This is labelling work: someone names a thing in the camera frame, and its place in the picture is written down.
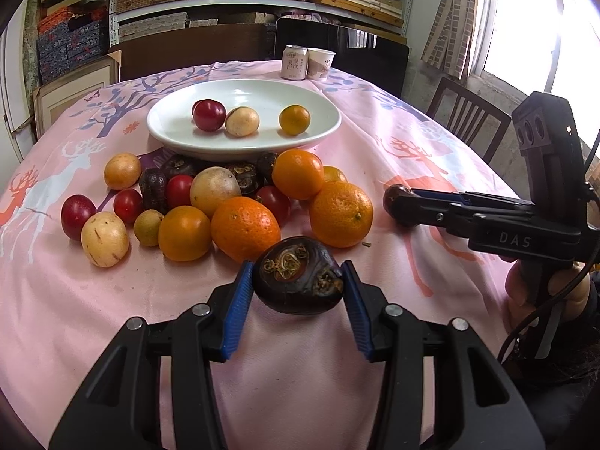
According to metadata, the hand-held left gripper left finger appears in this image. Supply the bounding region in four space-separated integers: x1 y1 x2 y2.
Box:
49 259 256 450

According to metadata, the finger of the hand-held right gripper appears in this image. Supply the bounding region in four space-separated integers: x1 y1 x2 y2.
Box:
390 194 475 243
408 188 536 215

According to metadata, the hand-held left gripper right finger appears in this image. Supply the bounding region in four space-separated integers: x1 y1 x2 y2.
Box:
340 259 547 450

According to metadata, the small orange mandarin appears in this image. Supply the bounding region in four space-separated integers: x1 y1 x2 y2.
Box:
322 165 349 185
279 105 311 136

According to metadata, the small yellow fruit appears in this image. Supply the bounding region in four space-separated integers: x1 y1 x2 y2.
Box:
133 209 164 247

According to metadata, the yellow passion fruit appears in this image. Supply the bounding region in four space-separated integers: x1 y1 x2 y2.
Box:
81 211 130 268
103 153 142 191
189 166 243 219
224 106 260 138

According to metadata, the red cherry tomato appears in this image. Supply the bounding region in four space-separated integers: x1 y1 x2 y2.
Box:
113 189 144 224
254 185 292 226
165 174 194 210

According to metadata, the white oval plate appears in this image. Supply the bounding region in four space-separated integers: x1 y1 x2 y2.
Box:
146 78 343 163

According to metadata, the person's right forearm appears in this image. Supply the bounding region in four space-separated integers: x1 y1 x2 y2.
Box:
501 323 600 450

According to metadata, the person's right hand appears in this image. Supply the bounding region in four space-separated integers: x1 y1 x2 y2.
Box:
504 260 592 338

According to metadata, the brown wooden chair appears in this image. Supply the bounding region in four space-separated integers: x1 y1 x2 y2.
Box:
426 76 513 166

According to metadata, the pink deer print tablecloth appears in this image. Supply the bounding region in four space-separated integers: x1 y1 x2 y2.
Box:
0 58 563 450

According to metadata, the window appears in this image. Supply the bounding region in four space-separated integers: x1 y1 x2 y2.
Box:
468 0 600 106

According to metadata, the black cabinet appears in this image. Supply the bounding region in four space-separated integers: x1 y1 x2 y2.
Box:
274 17 410 100

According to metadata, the brick pattern curtain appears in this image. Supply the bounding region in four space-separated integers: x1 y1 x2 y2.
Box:
421 0 500 81

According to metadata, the white paper cup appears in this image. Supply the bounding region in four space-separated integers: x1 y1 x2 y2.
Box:
306 48 337 81

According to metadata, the white drink can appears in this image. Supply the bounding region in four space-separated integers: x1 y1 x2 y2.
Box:
280 44 309 81

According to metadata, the stack of wooden frames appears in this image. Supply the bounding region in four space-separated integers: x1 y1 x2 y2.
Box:
310 0 405 28

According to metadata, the brown wooden panel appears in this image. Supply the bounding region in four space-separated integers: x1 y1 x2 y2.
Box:
114 23 277 81

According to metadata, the framed picture in cardboard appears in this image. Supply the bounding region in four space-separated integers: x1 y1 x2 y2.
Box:
32 51 122 138

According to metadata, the white metal shelf rack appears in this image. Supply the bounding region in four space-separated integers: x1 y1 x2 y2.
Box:
107 0 419 45

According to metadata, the grey patterned box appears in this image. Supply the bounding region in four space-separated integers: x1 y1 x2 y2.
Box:
119 12 188 41

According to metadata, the white door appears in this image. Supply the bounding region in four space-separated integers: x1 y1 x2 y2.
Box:
0 21 39 162

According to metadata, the blue patterned box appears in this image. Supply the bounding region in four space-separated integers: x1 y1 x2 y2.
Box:
36 32 72 85
68 19 110 69

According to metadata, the grey mottled board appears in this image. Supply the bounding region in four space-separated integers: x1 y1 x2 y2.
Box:
22 0 44 92

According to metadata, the orange patterned box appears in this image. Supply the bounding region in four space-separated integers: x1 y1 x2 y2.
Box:
36 9 72 36

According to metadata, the black cable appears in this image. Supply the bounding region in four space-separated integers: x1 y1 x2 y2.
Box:
496 124 600 366

